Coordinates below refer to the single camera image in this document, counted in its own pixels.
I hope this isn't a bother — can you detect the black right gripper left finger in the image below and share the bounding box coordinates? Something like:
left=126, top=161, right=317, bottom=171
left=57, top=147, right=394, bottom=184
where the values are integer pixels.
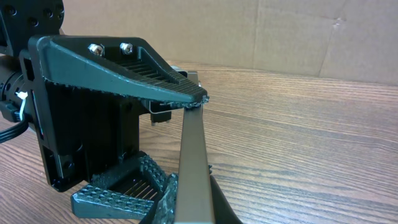
left=139, top=173, right=178, bottom=224

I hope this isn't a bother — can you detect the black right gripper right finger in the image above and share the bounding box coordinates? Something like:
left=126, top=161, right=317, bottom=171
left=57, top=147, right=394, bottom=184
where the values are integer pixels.
left=208, top=165, right=243, bottom=224

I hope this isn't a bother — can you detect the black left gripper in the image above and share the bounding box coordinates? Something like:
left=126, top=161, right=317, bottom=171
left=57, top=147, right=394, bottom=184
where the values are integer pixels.
left=20, top=35, right=209, bottom=220

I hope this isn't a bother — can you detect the Galaxy smartphone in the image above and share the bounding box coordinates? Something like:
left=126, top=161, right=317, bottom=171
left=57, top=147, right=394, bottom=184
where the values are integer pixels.
left=174, top=106, right=215, bottom=223

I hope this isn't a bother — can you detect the brown cardboard backdrop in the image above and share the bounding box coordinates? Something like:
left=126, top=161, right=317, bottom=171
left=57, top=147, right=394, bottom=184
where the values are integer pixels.
left=62, top=0, right=397, bottom=85

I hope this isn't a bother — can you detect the black flat ribbon cable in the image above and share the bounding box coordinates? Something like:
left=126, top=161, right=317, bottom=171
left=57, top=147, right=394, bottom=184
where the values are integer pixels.
left=0, top=119, right=29, bottom=144

